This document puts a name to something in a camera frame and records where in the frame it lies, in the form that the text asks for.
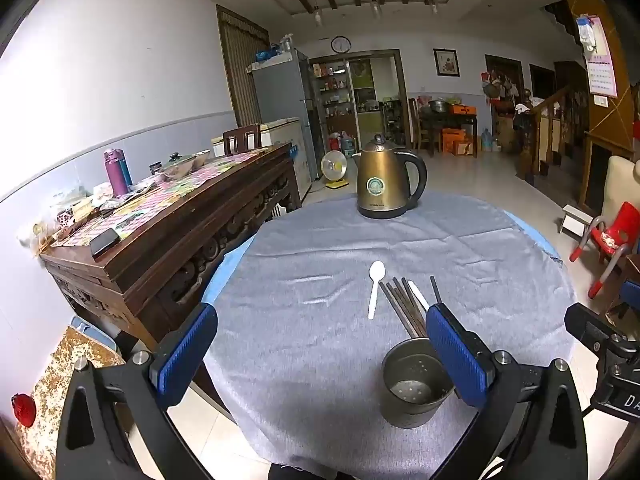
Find water jugs by doorway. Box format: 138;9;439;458
327;131;357;156

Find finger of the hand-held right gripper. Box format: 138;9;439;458
564;302;637;361
619;280;640;311

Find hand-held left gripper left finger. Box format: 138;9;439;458
55;302;219;480

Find blue table cover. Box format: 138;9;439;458
200;210;563;311

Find dark wooden side table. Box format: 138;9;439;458
417;105;481;158

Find wooden chair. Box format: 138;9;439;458
222;124;262;157

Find white plastic spoon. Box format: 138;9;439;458
367;261;387;321
406;280;431;312

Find bundle of dark chopsticks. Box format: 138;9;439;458
378;275;443;339

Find glass door shelf cabinet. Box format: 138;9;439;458
310;57;358;156

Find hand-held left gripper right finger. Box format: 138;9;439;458
425;302;589;480

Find white step stool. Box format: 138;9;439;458
559;204;596;237

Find purple water bottle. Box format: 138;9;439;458
103;148;130;198

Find grey tablecloth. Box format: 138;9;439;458
202;192;578;480

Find wall calendar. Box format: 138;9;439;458
575;14;621;98

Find wooden stair railing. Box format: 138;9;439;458
517;85;591;211

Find pot with glass lid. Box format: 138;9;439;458
161;151;197;181

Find bronze electric kettle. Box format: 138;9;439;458
352;134;428;220

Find grey refrigerator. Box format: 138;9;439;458
250;49;326;183

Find brown curtained door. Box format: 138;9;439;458
216;5;271;128

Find pink checkered mat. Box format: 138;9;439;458
50;150;271;248

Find carved wooden sideboard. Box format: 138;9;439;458
39;142;303;356

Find black phone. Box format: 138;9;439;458
89;227;121;260

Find white chest freezer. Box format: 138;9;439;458
210;117;313;201

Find gold-covered small table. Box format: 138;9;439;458
20;327;126;476

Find small yellow fan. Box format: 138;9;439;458
320;151;349;190

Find orange cardboard boxes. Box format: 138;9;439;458
441;104;476;157

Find red round ornament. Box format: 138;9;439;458
11;393;37;428

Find red child chair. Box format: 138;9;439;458
572;202;640;301

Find pile of snack packets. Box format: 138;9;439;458
17;180;151;251

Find metal utensil holder cup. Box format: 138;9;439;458
381;337;457;430

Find framed wall picture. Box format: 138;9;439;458
433;48;460;78

